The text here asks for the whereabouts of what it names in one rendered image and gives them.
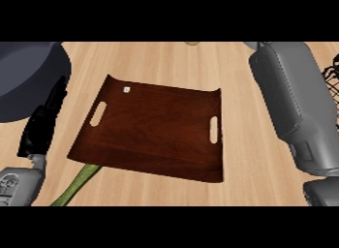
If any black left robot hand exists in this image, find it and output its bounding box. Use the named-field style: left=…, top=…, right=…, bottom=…
left=17, top=75, right=70, bottom=159

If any green vegetable stalk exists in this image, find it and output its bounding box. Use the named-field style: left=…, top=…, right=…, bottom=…
left=49, top=164, right=103, bottom=207

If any dark grey round pan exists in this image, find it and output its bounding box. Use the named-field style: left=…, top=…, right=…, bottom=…
left=0, top=42, right=73, bottom=124

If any dark brown wooden tray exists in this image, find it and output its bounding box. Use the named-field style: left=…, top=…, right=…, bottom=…
left=67, top=74, right=224, bottom=184

